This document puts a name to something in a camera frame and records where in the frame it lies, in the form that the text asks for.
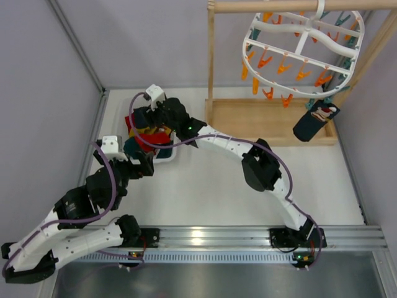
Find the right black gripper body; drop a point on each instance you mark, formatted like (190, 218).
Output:
(146, 115)

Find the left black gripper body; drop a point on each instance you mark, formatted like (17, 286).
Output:
(144, 162)

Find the red christmas sock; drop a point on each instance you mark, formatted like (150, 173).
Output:
(159, 138)

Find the dark navy sock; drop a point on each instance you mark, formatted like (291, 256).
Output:
(140, 118)

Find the navy christmas pattern sock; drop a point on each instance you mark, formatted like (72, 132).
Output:
(314, 120)

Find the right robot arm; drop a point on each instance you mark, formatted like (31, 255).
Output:
(263, 170)

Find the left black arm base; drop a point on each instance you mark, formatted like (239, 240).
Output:
(147, 238)

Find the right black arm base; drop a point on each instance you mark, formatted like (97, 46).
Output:
(285, 239)

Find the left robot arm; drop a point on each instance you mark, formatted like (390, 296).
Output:
(49, 247)

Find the white round clip hanger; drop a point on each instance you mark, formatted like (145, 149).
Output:
(302, 54)

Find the teal sock in basket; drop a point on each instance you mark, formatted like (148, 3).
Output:
(164, 153)

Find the white plastic basket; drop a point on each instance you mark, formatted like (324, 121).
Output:
(121, 127)

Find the red sock in basket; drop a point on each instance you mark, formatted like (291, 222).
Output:
(128, 123)

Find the wooden drying rack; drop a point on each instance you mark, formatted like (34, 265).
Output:
(262, 118)

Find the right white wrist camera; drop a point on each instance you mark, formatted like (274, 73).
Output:
(155, 95)

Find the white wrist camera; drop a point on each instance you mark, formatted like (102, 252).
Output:
(155, 95)
(112, 147)

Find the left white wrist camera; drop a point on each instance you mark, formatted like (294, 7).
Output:
(112, 147)

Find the aluminium mounting rail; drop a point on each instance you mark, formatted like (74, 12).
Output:
(239, 245)

